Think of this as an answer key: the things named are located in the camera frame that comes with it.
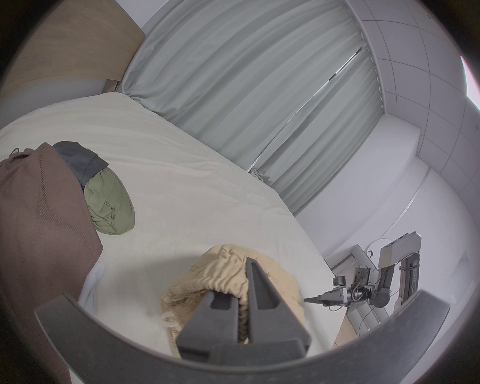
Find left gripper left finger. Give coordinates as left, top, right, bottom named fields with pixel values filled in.
left=175, top=290, right=245, bottom=361

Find grey-green curtain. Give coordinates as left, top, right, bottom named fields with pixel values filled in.
left=117, top=0, right=367, bottom=169
left=249, top=48, right=385, bottom=216

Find green garment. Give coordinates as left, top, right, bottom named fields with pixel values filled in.
left=83, top=167, right=136, bottom=236

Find white garment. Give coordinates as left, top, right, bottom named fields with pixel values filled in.
left=77, top=262, right=106, bottom=312

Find pale drawer cabinet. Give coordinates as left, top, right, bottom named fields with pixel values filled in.
left=346, top=304, right=391, bottom=335

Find brown garment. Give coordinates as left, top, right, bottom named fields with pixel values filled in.
left=0, top=142, right=104, bottom=384

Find ceiling light panel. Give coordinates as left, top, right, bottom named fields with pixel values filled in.
left=460, top=55, right=480, bottom=110

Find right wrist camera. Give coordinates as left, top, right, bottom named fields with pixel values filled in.
left=353, top=265, right=371, bottom=289

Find dark grey garment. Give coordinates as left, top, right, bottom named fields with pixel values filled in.
left=52, top=141, right=109, bottom=188

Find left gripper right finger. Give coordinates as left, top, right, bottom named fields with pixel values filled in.
left=245, top=257, right=313, bottom=355

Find bed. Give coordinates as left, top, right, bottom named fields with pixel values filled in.
left=0, top=0, right=340, bottom=361

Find beige shorts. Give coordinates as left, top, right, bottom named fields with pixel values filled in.
left=160, top=244, right=305, bottom=361

